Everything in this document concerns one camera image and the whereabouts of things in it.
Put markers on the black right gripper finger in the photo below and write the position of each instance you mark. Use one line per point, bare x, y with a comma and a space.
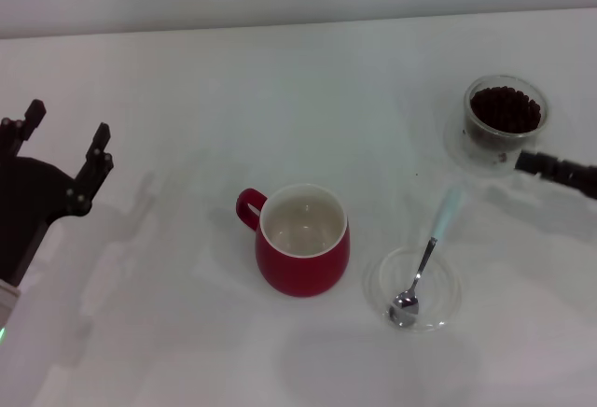
550, 171

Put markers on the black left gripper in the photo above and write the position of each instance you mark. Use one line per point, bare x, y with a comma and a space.
28, 201

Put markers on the clear glass cup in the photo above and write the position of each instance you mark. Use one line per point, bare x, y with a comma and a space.
490, 141

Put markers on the clear glass saucer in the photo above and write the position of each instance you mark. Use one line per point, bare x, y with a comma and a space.
454, 148
443, 281

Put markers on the red ceramic mug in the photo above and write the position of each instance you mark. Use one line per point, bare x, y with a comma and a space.
303, 276

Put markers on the coffee bean heap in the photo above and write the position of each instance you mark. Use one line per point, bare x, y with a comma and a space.
503, 108

